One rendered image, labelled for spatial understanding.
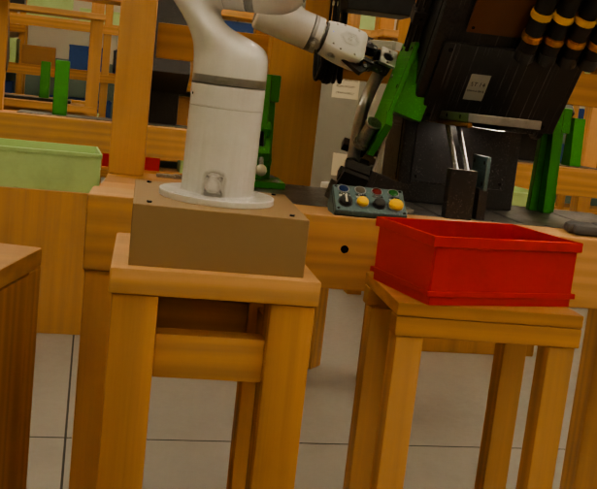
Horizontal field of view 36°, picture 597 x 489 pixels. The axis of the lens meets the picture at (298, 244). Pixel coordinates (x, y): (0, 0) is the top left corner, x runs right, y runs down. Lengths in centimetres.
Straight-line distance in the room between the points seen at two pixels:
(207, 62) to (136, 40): 94
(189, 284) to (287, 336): 17
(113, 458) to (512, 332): 71
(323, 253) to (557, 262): 46
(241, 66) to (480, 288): 57
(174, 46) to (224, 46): 104
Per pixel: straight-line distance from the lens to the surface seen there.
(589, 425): 287
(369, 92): 226
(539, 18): 200
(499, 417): 195
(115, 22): 898
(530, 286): 172
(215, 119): 148
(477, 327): 165
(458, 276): 162
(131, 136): 242
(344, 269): 188
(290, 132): 244
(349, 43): 218
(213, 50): 148
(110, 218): 183
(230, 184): 149
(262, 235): 142
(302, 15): 216
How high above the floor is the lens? 113
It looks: 9 degrees down
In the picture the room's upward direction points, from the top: 6 degrees clockwise
